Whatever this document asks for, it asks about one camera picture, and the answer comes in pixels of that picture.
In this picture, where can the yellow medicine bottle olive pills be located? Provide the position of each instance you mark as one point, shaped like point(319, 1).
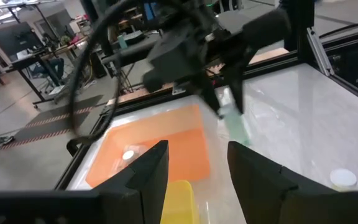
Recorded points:
point(343, 178)

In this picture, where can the light wooden table board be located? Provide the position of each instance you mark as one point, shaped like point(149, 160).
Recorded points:
point(269, 55)

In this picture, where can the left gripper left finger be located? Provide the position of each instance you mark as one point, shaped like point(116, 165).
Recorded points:
point(145, 186)

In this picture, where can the orange plastic bin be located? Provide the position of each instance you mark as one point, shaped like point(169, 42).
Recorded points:
point(172, 149)

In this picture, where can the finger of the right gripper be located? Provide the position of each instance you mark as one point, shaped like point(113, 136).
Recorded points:
point(236, 84)
point(208, 90)

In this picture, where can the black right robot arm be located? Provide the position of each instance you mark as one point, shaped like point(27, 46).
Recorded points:
point(269, 28)

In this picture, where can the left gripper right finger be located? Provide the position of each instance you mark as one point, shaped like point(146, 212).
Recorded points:
point(256, 186)

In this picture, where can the black office desk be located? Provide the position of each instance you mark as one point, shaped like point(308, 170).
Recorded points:
point(26, 60)

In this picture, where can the dark floor mat striped edge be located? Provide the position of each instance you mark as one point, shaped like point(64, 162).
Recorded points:
point(57, 109)

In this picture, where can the yellow plastic bin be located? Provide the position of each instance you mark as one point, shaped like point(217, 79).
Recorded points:
point(179, 202)

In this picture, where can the pale teal bottle red pills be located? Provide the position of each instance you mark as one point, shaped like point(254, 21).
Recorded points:
point(236, 127)

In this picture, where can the large dark display screen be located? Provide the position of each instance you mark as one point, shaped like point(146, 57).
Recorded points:
point(14, 39)

